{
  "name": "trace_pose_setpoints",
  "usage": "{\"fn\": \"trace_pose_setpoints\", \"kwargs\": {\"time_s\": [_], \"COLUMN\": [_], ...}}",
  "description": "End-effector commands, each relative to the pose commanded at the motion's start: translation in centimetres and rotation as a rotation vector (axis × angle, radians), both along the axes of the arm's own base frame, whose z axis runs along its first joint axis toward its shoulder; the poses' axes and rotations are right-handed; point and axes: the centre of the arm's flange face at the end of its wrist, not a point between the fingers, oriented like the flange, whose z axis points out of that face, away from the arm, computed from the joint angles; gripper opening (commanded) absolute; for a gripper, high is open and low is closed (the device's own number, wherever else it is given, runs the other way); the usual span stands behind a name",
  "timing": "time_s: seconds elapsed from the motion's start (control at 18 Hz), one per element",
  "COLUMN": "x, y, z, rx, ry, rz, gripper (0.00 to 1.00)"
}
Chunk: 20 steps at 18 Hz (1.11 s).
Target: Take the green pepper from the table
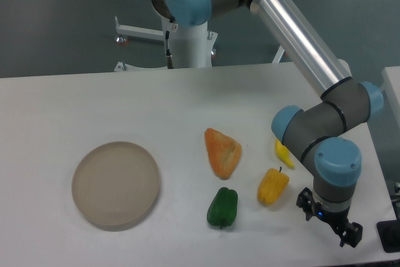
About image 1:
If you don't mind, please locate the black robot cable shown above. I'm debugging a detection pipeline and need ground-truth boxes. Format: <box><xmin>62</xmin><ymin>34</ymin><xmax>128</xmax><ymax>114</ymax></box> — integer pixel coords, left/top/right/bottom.
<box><xmin>164</xmin><ymin>16</ymin><xmax>176</xmax><ymax>69</ymax></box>

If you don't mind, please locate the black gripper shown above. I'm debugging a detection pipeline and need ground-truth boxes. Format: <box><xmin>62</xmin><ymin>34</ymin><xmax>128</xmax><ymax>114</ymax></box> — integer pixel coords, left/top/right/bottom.
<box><xmin>296</xmin><ymin>188</ymin><xmax>363</xmax><ymax>248</ymax></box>

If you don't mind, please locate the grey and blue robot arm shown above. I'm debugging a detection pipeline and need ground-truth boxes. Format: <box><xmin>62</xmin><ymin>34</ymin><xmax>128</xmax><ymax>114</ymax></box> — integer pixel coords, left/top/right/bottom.
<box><xmin>151</xmin><ymin>0</ymin><xmax>383</xmax><ymax>247</ymax></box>

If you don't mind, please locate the orange pepper slice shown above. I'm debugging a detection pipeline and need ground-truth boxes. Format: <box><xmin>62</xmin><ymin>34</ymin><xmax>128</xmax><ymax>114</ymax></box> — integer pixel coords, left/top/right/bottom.
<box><xmin>204</xmin><ymin>128</ymin><xmax>242</xmax><ymax>180</ymax></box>

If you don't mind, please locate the beige round plate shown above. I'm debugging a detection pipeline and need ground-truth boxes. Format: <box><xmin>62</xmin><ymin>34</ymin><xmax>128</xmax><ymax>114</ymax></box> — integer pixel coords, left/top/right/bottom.
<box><xmin>71</xmin><ymin>141</ymin><xmax>161</xmax><ymax>231</ymax></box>

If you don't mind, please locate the black device at table edge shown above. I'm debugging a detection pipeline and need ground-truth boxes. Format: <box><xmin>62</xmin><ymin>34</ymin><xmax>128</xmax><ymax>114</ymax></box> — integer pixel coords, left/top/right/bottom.
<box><xmin>376</xmin><ymin>181</ymin><xmax>400</xmax><ymax>253</ymax></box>

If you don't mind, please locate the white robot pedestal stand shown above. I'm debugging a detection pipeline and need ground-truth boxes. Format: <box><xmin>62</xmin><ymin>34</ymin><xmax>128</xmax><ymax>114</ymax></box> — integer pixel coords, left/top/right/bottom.
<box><xmin>114</xmin><ymin>17</ymin><xmax>218</xmax><ymax>69</ymax></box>

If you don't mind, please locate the yellow bell pepper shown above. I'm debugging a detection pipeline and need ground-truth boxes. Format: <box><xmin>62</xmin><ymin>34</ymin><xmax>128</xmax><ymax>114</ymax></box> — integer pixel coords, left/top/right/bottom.
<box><xmin>257</xmin><ymin>168</ymin><xmax>289</xmax><ymax>206</ymax></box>

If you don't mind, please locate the yellow chili pepper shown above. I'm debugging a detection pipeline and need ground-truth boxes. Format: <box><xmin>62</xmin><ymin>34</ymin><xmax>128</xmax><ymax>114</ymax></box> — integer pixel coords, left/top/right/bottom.
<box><xmin>274</xmin><ymin>139</ymin><xmax>295</xmax><ymax>169</ymax></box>

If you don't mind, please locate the green bell pepper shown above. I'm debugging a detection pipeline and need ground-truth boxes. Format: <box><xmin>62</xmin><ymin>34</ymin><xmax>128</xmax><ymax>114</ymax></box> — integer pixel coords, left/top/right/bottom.
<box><xmin>206</xmin><ymin>187</ymin><xmax>238</xmax><ymax>229</ymax></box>

